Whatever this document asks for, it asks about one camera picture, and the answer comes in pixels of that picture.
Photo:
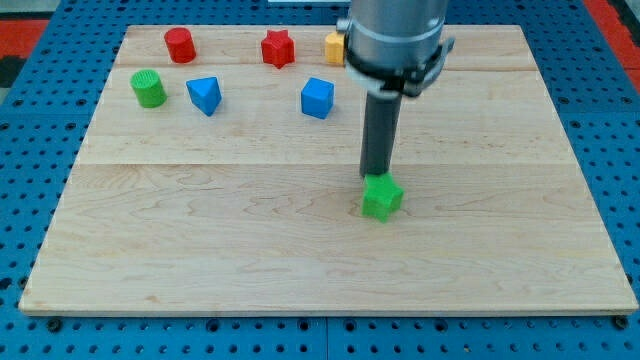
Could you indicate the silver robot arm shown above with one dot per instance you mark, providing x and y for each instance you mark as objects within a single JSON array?
[{"x": 394, "y": 47}]

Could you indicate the green star block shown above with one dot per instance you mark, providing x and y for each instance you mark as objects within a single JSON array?
[{"x": 382, "y": 196}]

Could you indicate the blue cube block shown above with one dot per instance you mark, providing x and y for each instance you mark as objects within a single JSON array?
[{"x": 317, "y": 98}]

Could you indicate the red star block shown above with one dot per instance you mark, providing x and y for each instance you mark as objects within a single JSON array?
[{"x": 278, "y": 48}]

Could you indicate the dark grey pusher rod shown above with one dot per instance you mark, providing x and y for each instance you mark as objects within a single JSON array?
[{"x": 379, "y": 129}]

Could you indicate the light wooden board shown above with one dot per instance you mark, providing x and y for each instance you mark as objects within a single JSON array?
[{"x": 256, "y": 210}]

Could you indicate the yellow block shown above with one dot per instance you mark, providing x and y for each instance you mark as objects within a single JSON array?
[{"x": 334, "y": 48}]

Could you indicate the blue triangular prism block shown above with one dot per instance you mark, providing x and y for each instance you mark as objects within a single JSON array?
[{"x": 205, "y": 94}]

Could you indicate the red cylinder block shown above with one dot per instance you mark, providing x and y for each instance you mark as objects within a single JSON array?
[{"x": 180, "y": 45}]

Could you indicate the green cylinder block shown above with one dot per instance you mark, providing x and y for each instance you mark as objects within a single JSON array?
[{"x": 148, "y": 88}]

